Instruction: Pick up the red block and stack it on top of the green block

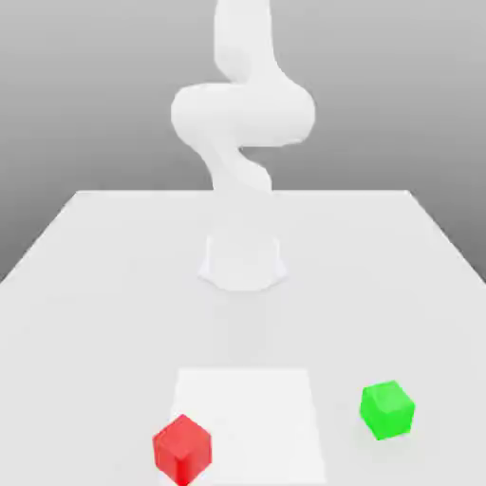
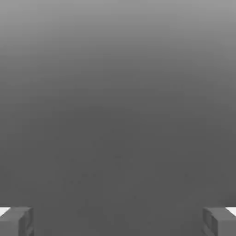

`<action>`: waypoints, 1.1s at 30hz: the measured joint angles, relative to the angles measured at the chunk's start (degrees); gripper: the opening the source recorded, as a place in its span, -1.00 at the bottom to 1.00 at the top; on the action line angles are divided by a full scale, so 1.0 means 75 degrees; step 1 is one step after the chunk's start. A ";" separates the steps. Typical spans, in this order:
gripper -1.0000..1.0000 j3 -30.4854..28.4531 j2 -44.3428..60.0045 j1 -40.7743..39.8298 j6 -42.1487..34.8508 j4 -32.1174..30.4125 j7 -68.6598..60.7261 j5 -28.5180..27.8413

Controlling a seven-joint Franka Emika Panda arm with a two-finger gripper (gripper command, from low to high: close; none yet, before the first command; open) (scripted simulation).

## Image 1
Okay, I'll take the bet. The small red cube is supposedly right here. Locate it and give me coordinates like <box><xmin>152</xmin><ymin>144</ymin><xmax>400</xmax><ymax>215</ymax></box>
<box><xmin>152</xmin><ymin>413</ymin><xmax>213</xmax><ymax>486</ymax></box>

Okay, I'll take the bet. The small green cube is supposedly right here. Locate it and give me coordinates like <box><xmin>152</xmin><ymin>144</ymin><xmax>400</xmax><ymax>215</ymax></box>
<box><xmin>359</xmin><ymin>380</ymin><xmax>417</xmax><ymax>442</ymax></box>

